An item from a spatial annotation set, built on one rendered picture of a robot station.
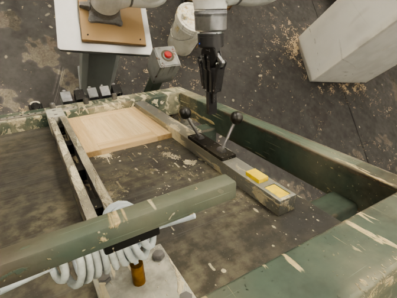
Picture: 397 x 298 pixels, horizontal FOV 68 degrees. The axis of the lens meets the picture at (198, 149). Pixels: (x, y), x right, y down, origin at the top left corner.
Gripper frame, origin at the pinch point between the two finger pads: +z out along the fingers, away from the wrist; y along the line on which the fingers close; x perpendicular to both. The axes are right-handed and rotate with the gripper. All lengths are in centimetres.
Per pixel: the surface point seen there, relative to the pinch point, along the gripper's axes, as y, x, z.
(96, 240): -55, 46, -9
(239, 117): -13.7, -0.4, 1.1
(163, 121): 23.9, 6.7, 11.7
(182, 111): -1.0, 10.6, 0.5
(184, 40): 160, -75, -5
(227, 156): -15.6, 5.0, 10.7
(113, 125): 38.1, 22.5, 14.1
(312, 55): 147, -222, 20
